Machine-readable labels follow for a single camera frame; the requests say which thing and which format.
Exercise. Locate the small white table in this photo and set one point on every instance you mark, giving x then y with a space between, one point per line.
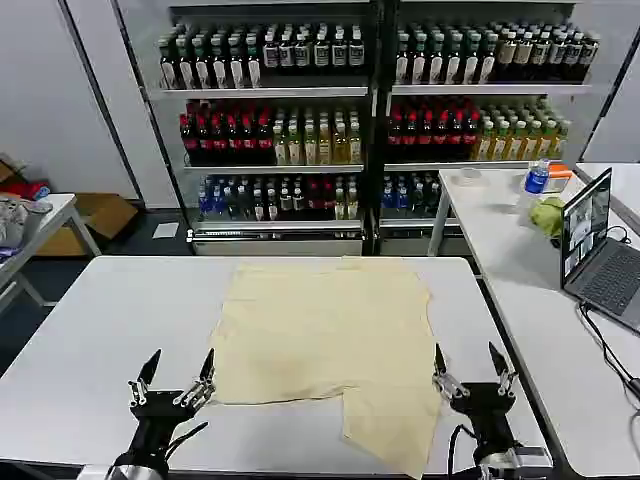
55 220

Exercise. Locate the pile of grey clothes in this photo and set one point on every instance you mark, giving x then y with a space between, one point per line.
12 222

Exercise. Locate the clear bottle with blue label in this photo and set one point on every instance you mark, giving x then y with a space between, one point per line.
535 182

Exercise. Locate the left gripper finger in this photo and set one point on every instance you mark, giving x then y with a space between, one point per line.
142 385
206 375

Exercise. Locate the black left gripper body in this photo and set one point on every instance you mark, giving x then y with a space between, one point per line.
160 407

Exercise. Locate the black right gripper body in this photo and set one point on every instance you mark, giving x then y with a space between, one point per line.
482 405

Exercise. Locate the brown cardboard box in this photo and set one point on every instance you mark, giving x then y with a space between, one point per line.
102 212

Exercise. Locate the red cloth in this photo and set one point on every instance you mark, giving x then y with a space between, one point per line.
25 190

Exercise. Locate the shelf rack with bottles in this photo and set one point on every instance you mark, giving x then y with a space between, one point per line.
480 115
270 135

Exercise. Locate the orange and white box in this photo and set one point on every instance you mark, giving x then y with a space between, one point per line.
559 179

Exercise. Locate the white paper sheet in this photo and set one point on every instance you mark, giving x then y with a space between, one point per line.
165 231

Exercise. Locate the crumpled green cloth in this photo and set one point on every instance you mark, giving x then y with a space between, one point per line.
546 215

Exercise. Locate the clear tape roll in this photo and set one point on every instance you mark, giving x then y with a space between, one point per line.
469 176

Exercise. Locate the grey open laptop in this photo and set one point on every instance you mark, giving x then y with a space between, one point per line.
607 272

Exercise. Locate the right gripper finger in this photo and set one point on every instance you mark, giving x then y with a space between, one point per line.
504 377
442 377

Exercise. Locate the long white side desk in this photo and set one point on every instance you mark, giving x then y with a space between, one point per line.
505 250

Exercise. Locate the pale yellow cloth shirt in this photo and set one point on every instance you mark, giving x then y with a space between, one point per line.
325 330

